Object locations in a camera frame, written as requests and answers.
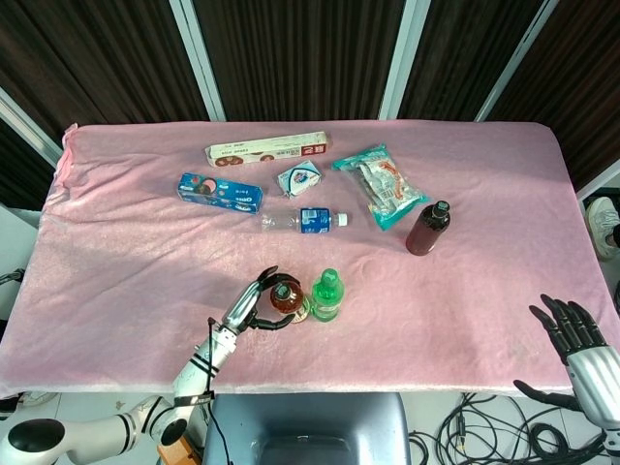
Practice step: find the green plastic bottle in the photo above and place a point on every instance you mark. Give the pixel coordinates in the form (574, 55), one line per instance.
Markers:
(327, 300)

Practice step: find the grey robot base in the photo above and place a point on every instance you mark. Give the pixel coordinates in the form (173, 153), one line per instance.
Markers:
(305, 416)

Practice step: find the white sneaker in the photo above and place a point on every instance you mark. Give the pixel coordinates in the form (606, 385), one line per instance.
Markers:
(603, 223)

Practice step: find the small white soap packet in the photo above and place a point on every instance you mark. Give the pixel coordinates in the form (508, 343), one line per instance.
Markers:
(300, 180)

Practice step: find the long white cookie box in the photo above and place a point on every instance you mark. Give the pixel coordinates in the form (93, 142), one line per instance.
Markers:
(271, 150)

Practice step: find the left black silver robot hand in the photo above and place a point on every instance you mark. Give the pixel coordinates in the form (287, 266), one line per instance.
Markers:
(239, 312)

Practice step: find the clear water bottle blue label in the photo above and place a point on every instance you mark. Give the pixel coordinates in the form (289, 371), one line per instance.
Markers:
(312, 220)

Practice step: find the white frame post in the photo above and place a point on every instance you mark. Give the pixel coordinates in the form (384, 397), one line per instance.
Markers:
(201, 63)
(513, 63)
(402, 63)

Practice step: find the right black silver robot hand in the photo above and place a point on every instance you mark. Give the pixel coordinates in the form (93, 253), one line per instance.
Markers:
(596, 378)

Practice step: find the dark red bottle black cap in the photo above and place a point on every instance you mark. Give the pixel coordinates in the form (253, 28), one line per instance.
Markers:
(428, 230)

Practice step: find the red tea bottle with label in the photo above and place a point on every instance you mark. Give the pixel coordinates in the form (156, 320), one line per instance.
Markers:
(288, 302)

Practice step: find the teal snack bag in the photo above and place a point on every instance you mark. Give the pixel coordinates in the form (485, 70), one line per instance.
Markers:
(382, 186)

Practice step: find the orange box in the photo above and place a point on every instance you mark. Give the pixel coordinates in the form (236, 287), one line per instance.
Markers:
(181, 453)

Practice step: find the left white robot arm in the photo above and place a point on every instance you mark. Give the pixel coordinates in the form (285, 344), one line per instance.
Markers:
(194, 373)

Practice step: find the blue Oreo cookie box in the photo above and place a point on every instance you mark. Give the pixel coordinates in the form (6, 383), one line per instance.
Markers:
(218, 193)

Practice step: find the pink table cloth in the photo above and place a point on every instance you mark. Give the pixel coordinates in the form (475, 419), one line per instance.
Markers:
(436, 319)

